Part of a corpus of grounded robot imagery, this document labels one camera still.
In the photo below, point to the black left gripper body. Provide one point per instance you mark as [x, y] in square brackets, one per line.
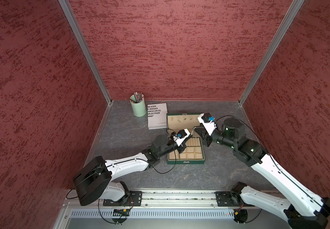
[180, 148]

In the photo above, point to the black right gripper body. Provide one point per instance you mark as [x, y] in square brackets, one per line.
[207, 138]

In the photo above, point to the green jewelry box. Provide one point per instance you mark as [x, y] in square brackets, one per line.
[193, 153]

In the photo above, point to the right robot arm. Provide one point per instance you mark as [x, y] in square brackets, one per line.
[300, 208]

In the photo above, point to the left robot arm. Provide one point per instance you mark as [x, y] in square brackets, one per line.
[96, 179]

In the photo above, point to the white book with black text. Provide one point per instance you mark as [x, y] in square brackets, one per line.
[157, 116]

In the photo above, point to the mint green pencil cup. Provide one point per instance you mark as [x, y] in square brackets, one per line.
[139, 109]

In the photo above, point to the coloured pencils bunch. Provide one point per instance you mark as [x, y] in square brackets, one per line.
[136, 97]

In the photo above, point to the perforated vent strip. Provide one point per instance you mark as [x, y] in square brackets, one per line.
[154, 214]

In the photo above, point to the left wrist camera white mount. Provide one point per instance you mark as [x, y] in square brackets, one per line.
[181, 134]

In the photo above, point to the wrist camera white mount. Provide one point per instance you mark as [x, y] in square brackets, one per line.
[181, 134]
[208, 122]

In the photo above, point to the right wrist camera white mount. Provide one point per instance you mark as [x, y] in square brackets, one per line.
[208, 122]

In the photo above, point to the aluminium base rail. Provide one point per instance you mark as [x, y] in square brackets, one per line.
[167, 198]

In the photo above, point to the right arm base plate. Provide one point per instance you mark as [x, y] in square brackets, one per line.
[230, 199]

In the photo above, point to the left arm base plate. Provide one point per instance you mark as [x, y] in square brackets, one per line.
[130, 199]

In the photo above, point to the aluminium corner post right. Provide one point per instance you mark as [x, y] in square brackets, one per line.
[280, 33]

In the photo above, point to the aluminium corner post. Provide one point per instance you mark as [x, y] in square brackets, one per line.
[280, 33]
[69, 14]

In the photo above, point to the aluminium corner post left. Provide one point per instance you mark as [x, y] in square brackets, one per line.
[69, 14]

